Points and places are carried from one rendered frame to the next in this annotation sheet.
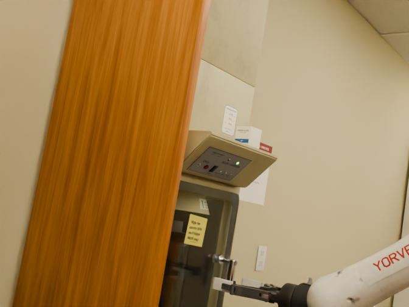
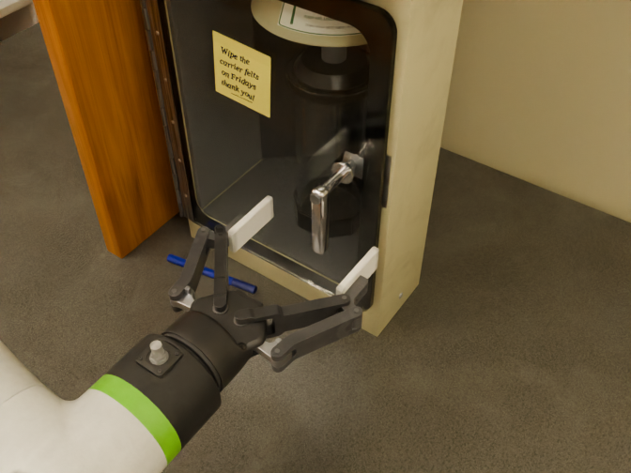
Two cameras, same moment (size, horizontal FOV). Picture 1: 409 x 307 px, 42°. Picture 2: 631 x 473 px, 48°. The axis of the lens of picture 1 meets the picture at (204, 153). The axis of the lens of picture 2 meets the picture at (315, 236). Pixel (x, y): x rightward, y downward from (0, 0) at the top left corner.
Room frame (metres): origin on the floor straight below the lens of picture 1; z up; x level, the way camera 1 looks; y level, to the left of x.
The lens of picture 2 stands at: (1.46, -0.66, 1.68)
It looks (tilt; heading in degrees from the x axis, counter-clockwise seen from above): 45 degrees down; 86
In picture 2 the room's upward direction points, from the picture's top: straight up
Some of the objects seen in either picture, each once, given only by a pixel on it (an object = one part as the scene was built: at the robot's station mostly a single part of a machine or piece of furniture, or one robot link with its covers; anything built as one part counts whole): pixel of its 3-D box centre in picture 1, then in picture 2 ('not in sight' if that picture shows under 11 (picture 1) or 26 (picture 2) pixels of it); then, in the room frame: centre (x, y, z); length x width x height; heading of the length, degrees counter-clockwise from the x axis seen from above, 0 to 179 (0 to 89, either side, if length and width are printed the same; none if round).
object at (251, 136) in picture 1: (248, 138); not in sight; (1.47, -0.11, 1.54); 0.05 x 0.05 x 0.06; 47
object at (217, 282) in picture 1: (224, 285); (251, 223); (1.42, -0.11, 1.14); 0.07 x 0.01 x 0.03; 51
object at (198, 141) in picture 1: (226, 162); not in sight; (1.41, -0.06, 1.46); 0.32 x 0.11 x 0.10; 141
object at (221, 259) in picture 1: (226, 273); (329, 209); (1.51, -0.11, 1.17); 0.05 x 0.03 x 0.10; 51
